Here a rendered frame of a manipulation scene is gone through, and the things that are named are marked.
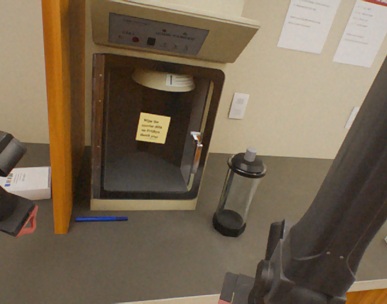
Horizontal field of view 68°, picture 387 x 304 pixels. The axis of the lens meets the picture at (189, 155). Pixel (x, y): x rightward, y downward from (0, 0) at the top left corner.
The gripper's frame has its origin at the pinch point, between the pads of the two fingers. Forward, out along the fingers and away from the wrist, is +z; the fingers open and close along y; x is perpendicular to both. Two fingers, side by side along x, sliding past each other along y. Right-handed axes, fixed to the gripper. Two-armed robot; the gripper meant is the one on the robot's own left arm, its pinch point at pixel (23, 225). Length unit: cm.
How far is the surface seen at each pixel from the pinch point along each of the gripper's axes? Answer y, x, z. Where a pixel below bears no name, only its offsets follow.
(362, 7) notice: -71, -120, 2
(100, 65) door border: -5.1, -33.6, -17.4
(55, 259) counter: -5.3, 3.1, 10.6
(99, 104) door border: -5.0, -29.1, -9.6
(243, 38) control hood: -34, -45, -24
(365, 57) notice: -81, -116, 21
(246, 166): -42, -32, 3
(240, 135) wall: -38, -76, 46
